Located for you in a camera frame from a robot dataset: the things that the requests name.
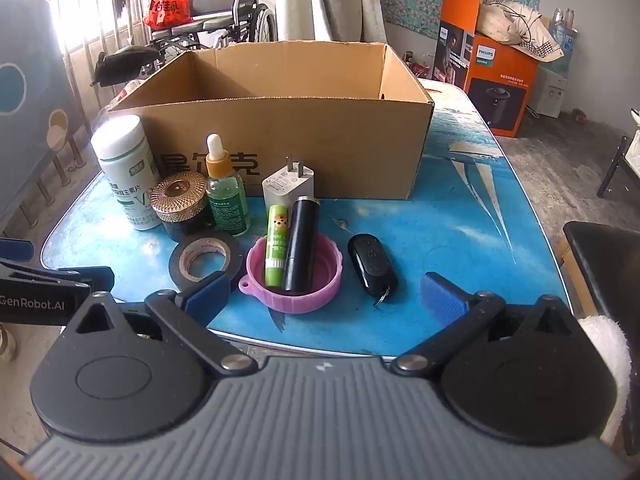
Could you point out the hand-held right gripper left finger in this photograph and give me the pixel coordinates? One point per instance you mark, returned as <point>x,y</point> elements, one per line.
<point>207,294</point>

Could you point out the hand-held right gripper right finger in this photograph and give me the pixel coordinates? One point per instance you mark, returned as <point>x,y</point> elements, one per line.
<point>442,294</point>

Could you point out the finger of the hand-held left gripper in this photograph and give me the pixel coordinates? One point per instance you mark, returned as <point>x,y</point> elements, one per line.
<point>102,278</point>
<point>15,250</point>

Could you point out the black tape roll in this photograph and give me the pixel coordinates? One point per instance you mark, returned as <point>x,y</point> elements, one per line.
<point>177,265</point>

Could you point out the black car key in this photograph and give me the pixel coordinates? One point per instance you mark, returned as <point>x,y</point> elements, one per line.
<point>372,265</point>

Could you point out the green lip balm stick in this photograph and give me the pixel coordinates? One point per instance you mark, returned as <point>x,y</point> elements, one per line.
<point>276,245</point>

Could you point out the green dropper bottle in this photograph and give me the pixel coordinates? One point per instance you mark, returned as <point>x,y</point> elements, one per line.
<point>227,205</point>

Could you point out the black lipstick tube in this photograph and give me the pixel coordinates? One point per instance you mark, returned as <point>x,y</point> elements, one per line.
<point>300,245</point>

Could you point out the white pill bottle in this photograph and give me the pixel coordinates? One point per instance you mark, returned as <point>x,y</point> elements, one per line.
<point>125,170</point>

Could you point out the pink plastic lid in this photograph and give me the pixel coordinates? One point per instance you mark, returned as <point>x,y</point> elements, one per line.
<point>325,285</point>

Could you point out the white plug charger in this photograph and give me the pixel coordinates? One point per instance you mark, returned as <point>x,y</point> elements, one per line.
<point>285,185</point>

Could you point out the cardboard box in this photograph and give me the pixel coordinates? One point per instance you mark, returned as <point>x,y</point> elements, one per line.
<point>325,130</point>

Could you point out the grey printed blanket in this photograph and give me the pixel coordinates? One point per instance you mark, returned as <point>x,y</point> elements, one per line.
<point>30,125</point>

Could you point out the black chair seat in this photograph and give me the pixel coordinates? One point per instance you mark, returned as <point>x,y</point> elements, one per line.
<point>605,260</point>

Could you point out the white fleece clothing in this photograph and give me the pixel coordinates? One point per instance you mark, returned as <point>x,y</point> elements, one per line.
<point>605,355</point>

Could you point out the orange appliance box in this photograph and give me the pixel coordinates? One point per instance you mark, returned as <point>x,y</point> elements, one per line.
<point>500,90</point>

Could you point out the black bag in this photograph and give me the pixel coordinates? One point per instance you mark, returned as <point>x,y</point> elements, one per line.
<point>125,62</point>

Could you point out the red packet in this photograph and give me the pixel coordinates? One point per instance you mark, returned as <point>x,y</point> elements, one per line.
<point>420,67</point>

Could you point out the white water dispenser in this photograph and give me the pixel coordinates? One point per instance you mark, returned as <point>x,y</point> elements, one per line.
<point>550,90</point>

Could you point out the metal railing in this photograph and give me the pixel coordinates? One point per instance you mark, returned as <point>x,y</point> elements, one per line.
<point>120,10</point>

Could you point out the water jug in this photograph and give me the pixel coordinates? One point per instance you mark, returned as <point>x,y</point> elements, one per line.
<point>567,40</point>

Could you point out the wheelchair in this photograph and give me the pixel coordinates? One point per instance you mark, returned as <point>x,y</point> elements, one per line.
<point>220,0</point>

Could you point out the clear plastic bottle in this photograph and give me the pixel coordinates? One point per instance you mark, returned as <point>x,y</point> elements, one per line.
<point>557,17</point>
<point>569,17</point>

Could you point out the black stool frame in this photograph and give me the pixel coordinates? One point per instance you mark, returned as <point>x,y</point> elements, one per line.
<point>611,167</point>

